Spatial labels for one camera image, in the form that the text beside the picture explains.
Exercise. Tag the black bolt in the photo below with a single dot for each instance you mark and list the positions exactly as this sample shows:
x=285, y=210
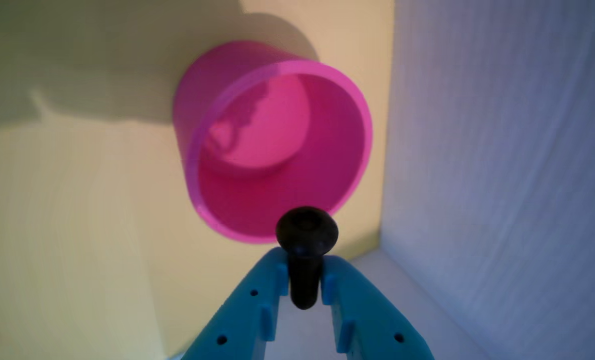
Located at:
x=305, y=250

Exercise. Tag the pink round cup box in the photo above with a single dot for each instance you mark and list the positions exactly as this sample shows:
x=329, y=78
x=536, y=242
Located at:
x=277, y=145

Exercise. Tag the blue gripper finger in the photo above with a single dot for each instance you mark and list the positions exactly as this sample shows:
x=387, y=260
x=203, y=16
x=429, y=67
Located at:
x=372, y=315
x=242, y=315

